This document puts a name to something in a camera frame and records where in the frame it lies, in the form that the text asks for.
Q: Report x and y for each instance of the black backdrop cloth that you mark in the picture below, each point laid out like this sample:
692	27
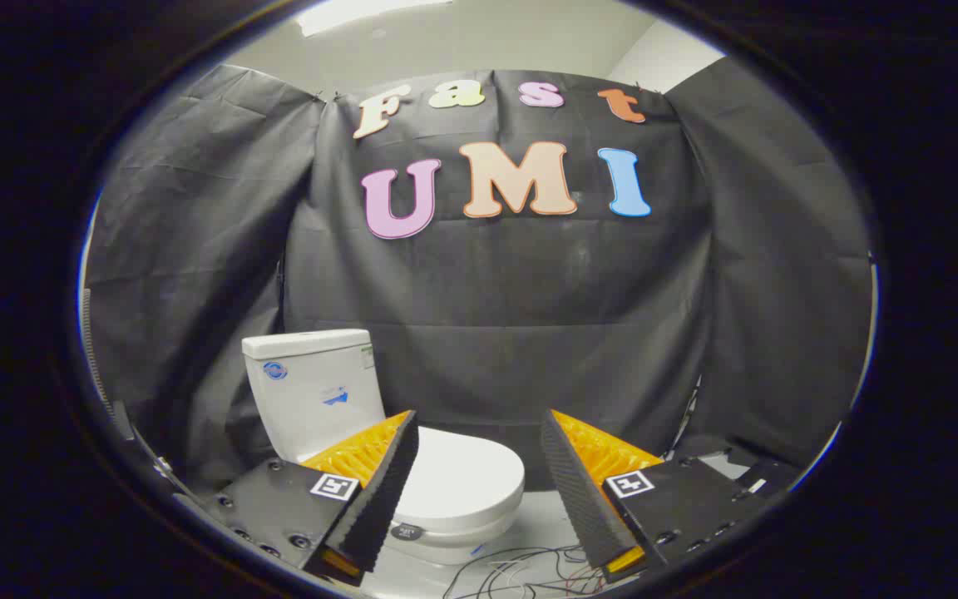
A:
529	291

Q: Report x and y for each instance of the white toilet lid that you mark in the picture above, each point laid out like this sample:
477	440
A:
462	474

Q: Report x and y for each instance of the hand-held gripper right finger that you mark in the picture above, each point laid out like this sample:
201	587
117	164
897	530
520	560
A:
579	491

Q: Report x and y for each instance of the white toilet with tank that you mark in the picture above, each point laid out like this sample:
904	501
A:
313	391

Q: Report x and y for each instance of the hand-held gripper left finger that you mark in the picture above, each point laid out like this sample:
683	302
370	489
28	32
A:
383	491

